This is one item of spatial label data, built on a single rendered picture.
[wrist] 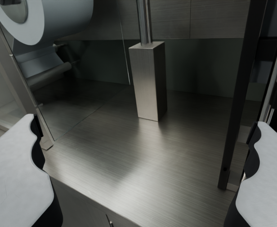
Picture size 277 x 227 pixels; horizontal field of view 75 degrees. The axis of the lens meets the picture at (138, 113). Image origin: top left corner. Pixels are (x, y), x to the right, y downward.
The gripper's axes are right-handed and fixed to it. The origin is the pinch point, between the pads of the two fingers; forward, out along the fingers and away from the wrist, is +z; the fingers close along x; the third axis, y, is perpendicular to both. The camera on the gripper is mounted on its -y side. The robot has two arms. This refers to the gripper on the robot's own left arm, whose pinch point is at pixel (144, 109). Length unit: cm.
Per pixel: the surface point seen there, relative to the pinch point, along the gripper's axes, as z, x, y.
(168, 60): 73, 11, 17
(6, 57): 36, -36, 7
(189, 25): 68, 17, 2
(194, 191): 16.6, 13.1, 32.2
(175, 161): 26.2, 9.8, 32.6
